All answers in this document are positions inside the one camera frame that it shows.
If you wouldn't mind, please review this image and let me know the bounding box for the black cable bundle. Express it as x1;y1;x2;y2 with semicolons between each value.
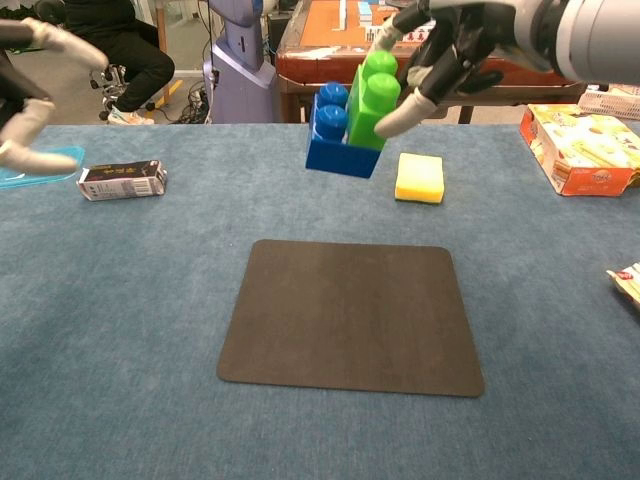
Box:
172;82;211;125

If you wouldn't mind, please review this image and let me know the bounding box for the black rectangular mat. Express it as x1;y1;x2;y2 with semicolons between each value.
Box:
216;238;486;399

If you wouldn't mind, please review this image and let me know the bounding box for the white plastic basket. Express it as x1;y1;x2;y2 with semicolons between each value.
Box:
578;82;640;121

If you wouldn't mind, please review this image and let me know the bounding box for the blue building block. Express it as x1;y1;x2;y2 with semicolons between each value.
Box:
305;81;384;180

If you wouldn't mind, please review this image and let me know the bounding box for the clear blue plastic lid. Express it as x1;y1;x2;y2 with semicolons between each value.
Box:
0;145;86;190

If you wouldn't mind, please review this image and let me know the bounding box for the red white snack wrapper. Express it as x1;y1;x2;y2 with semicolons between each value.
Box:
605;262;640;316

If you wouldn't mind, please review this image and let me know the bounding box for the green building block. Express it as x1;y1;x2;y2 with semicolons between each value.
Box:
346;49;402;151

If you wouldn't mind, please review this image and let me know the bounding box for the brown mahjong table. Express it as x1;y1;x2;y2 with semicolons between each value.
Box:
274;0;602;125

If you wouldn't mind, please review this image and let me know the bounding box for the yellow sponge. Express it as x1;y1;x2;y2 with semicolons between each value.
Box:
394;152;446;205

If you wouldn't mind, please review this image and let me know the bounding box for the black white small carton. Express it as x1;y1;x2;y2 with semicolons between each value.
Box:
76;159;169;202

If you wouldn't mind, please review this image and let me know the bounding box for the person in black clothes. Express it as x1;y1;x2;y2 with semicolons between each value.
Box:
64;0;176;126

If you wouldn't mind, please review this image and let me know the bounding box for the orange snack box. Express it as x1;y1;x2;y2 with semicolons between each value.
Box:
518;103;640;197

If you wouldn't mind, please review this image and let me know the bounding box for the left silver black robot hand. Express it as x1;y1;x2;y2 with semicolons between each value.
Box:
0;17;110;175

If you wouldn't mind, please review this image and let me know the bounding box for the blue felt table cloth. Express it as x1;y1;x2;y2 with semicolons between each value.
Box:
0;123;640;480

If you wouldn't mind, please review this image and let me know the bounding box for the black office chair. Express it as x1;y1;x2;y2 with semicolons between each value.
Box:
34;0;157;121

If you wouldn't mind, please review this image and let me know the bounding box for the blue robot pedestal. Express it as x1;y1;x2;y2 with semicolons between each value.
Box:
202;0;278;125

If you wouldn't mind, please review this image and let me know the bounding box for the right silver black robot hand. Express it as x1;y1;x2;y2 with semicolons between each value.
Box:
373;0;539;139

